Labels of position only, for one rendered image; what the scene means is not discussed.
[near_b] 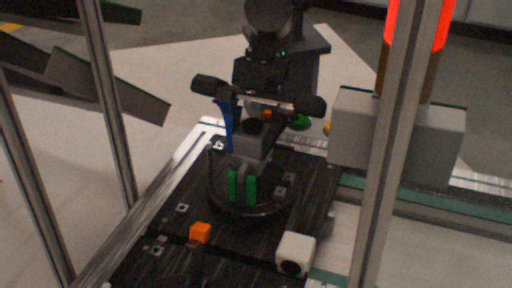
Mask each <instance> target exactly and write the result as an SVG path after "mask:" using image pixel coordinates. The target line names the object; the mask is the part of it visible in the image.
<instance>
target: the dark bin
mask: <svg viewBox="0 0 512 288"><path fill-rule="evenodd" d="M99 3H100V11H101V15H102V20H103V22H106V23H114V24H122V25H130V26H140V24H141V21H142V16H143V10H142V9H138V8H135V7H129V6H125V5H122V4H119V3H115V2H111V1H105V0H99ZM0 12H15V13H23V14H32V15H40V16H48V17H57V18H65V19H80V15H79V12H78V8H77V5H76V0H0Z"/></svg>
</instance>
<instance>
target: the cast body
mask: <svg viewBox="0 0 512 288"><path fill-rule="evenodd" d="M269 126H270V124H266V123H263V122H262V121H261V119H259V118H257V117H248V118H247V119H243V121H242V122H241V123H240V124H239V127H238V128H237V130H235V132H234V135H233V136H232V144H233V153H232V154H231V170H232V171H235V172H237V182H238V183H244V182H245V180H246V179H247V177H248V174H249V175H253V176H257V177H260V176H261V173H262V171H263V170H264V168H265V165H266V163H267V161H268V160H269V158H270V155H271V153H272V152H273V148H272V149H271V150H270V153H269V154H268V156H267V157H266V158H265V161H261V150H262V148H263V144H264V142H265V136H266V134H267V131H268V128H269Z"/></svg>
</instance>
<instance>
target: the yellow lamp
mask: <svg viewBox="0 0 512 288"><path fill-rule="evenodd" d="M390 46H391V45H389V44H388V43H387V42H386V41H385V39H384V37H383V41H382V46H381V51H380V55H379V65H378V70H377V75H376V80H375V85H374V89H375V91H376V92H377V94H379V95H380V96H381V95H382V91H383V83H384V77H385V73H386V68H387V64H388V59H389V50H390Z"/></svg>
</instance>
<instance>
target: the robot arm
mask: <svg viewBox="0 0 512 288"><path fill-rule="evenodd" d="M308 9H311V0H246V1H245V3H244V13H245V16H246V18H247V20H248V23H249V25H250V27H251V28H252V32H251V36H250V41H249V45H248V48H246V49H245V53H244V56H241V57H239V58H236V59H234V67H233V73H232V79H231V84H232V85H230V84H229V83H228V82H225V81H224V80H222V79H221V78H218V77H213V76H208V75H204V74H199V73H198V74H197V75H195V76H194V78H193V79H192V81H191V85H190V90H191V91H192V92H194V93H197V94H199V95H205V96H208V97H212V98H215V99H212V103H214V104H217V106H218V107H219V108H220V109H221V113H222V116H223V119H224V122H225V127H226V140H227V147H228V152H229V153H233V144H232V136H233V135H234V132H235V130H237V128H238V127H239V123H240V119H241V114H242V110H243V106H240V105H238V101H239V99H243V100H248V101H252V102H256V103H261V104H269V105H273V106H277V107H276V108H277V112H274V111H271V115H270V126H269V128H268V131H267V134H266V136H265V142H264V144H263V148H262V150H261V161H265V158H266V157H267V156H268V154H269V153H270V150H271V149H272V148H273V147H274V144H275V143H276V141H277V140H278V139H279V136H280V135H281V134H282V133H283V130H285V129H286V128H287V126H288V125H289V124H290V123H291V121H293V122H294V121H299V117H298V114H299V113H301V114H302V115H303V116H307V117H315V118H319V119H322V118H323V117H325V114H326V110H327V103H326V102H325V100H324V99H323V98H322V97H321V96H318V95H310V94H305V93H301V92H298V93H296V94H295V95H294V97H293V96H289V95H281V93H282V89H281V88H282V86H283V85H284V84H285V83H287V82H288V76H289V71H290V59H288V53H289V49H290V45H291V42H296V41H305V40H306V37H305V36H303V35H302V27H303V13H304V12H306V13H307V10H308ZM233 85H234V86H233ZM247 91H256V93H255V94H252V93H248V92H247ZM264 93H267V94H270V95H273V97H269V96H265V95H264Z"/></svg>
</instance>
